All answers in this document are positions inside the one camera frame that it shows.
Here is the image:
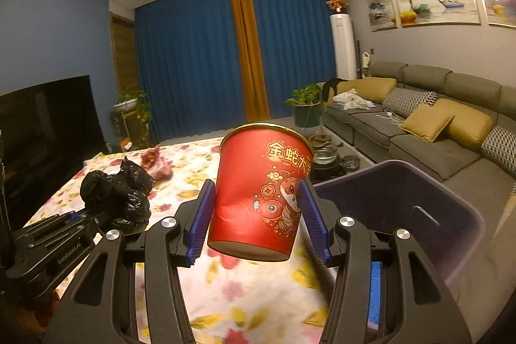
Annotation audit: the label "orange curtain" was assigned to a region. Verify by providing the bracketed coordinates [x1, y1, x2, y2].
[228, 0, 271, 120]

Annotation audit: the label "trailing plant in white pot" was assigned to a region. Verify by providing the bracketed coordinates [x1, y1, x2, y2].
[113, 90, 152, 143]

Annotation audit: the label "red snack wrapper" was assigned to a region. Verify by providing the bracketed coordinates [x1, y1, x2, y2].
[137, 146, 162, 167]

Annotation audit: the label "white clothes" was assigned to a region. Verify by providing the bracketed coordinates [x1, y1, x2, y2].
[334, 89, 375, 111]

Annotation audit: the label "dark coffee table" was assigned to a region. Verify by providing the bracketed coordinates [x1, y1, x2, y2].
[298, 126, 377, 183]

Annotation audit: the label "white standing air conditioner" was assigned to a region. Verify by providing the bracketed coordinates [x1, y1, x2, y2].
[329, 14, 359, 81]

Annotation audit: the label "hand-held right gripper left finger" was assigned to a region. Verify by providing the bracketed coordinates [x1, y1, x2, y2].
[42, 179, 217, 344]

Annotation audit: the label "yellow wooden plant stand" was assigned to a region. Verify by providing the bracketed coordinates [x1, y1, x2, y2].
[115, 110, 150, 149]

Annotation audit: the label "black plastic bag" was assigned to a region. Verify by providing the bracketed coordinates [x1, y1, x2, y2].
[80, 156, 156, 234]

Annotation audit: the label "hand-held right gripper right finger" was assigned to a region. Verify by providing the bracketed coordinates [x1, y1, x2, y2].
[297, 179, 473, 344]

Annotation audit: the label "glass teapot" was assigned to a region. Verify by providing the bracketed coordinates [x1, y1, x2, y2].
[312, 132, 339, 163]

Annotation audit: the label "purple plastic bin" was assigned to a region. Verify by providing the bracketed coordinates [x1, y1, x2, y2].
[312, 160, 486, 329]

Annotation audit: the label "small landscape painting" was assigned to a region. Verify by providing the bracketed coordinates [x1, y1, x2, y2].
[362, 0, 400, 32]

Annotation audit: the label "patterned grey cushion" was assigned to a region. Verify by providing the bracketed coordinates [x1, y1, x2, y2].
[382, 87, 438, 119]
[481, 125, 516, 174]

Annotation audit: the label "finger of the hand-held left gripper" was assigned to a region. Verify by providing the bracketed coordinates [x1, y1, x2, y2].
[60, 216, 106, 252]
[12, 210, 89, 248]

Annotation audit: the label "white cable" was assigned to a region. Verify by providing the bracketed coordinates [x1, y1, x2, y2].
[375, 110, 406, 125]

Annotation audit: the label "brown wooden door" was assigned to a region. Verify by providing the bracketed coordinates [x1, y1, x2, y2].
[110, 14, 138, 103]

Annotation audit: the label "large yellow cushion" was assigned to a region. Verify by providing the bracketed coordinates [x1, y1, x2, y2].
[435, 98, 504, 152]

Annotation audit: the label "grey sofa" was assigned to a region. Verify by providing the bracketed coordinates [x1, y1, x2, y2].
[322, 61, 516, 216]

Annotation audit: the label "blue curtain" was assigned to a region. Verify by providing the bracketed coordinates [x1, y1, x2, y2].
[251, 0, 343, 119]
[134, 0, 247, 145]

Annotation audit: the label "black flat television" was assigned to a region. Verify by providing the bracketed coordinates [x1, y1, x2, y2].
[0, 75, 106, 232]

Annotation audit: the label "red cup with gold lining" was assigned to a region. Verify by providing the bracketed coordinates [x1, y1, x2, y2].
[207, 122, 315, 262]

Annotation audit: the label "large pink plastic bag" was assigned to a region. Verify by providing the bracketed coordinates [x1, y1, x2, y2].
[151, 159, 175, 181]

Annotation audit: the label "plant in green pot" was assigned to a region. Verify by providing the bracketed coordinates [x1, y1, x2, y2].
[285, 84, 323, 128]

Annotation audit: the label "square yellow cushion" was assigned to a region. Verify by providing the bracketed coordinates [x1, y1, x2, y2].
[399, 102, 455, 143]

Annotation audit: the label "black garment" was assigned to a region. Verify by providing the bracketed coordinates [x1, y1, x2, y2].
[320, 78, 343, 100]

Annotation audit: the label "long yellow cushion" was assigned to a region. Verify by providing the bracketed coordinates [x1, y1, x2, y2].
[336, 77, 398, 104]

